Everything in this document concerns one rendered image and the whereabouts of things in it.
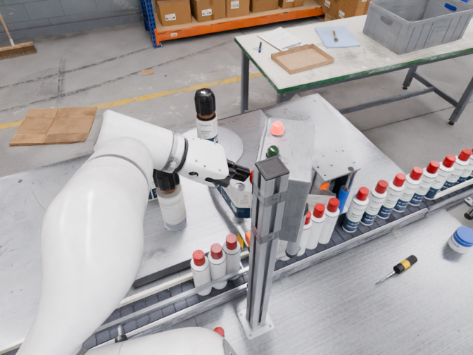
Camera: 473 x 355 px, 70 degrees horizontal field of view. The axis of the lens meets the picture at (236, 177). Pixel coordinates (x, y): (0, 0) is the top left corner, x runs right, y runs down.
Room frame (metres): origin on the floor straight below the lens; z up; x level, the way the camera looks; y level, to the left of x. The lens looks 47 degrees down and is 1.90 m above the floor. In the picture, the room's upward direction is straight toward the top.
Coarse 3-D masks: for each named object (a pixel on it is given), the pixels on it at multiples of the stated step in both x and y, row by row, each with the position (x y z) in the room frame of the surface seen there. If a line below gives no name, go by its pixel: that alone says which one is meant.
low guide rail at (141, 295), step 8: (240, 256) 0.57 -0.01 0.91; (176, 280) 0.49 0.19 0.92; (184, 280) 0.49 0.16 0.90; (152, 288) 0.46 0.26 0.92; (160, 288) 0.46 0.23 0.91; (136, 296) 0.44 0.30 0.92; (144, 296) 0.44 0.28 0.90; (120, 304) 0.42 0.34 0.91; (8, 344) 0.30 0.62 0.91; (16, 344) 0.30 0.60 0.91; (0, 352) 0.28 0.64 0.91
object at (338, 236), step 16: (416, 208) 0.80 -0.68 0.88; (336, 224) 0.73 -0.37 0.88; (384, 224) 0.73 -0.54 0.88; (336, 240) 0.66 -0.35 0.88; (304, 256) 0.59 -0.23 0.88; (176, 288) 0.48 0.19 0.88; (192, 288) 0.48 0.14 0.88; (224, 288) 0.48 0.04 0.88; (128, 304) 0.43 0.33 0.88; (144, 304) 0.43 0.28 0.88; (176, 304) 0.43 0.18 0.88; (192, 304) 0.43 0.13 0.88; (112, 320) 0.38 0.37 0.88; (144, 320) 0.38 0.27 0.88; (96, 336) 0.34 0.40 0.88; (112, 336) 0.34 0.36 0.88; (16, 352) 0.29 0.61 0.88
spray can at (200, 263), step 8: (200, 256) 0.47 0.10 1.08; (192, 264) 0.47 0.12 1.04; (200, 264) 0.46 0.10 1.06; (208, 264) 0.48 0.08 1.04; (192, 272) 0.47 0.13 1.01; (200, 272) 0.45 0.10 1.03; (208, 272) 0.47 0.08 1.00; (200, 280) 0.45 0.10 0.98; (208, 280) 0.47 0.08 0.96; (208, 288) 0.46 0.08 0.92
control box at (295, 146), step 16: (288, 128) 0.53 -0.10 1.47; (304, 128) 0.53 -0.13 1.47; (272, 144) 0.48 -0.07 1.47; (288, 144) 0.48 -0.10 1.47; (304, 144) 0.48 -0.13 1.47; (288, 160) 0.44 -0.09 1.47; (304, 160) 0.44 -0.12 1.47; (304, 176) 0.40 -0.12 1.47; (288, 192) 0.39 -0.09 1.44; (304, 192) 0.39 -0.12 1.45; (288, 208) 0.39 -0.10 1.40; (304, 208) 0.39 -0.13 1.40; (288, 224) 0.39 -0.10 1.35; (288, 240) 0.39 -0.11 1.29
